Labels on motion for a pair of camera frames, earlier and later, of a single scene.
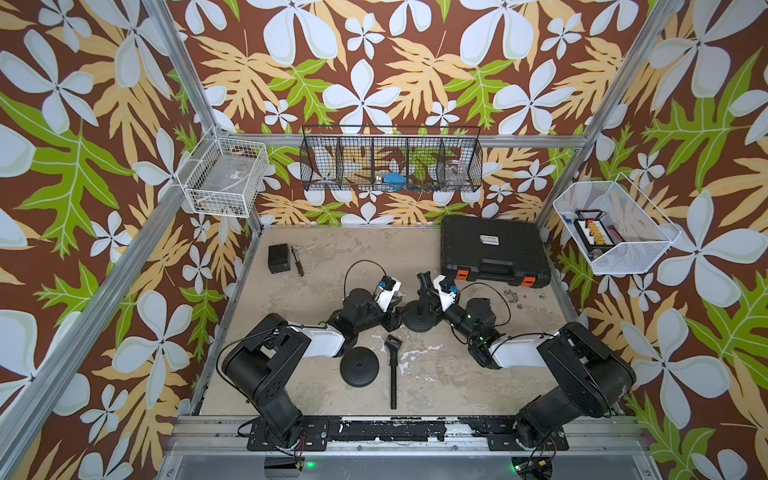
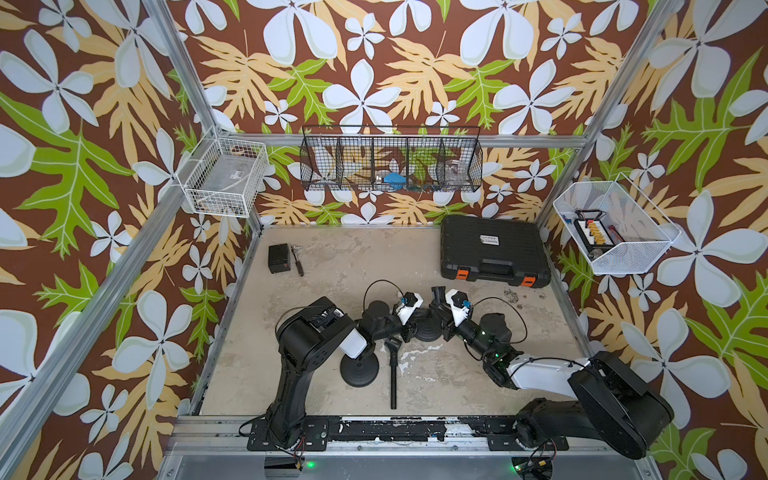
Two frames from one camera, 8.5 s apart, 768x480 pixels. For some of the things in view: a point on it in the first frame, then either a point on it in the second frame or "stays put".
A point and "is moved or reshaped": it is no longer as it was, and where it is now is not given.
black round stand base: x=416 y=315 is moved or reshaped
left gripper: x=392 y=320 to x=409 y=330
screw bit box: x=591 y=229 stays put
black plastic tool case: x=494 y=248 stays put
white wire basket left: x=224 y=174 stays put
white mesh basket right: x=617 y=229 stays put
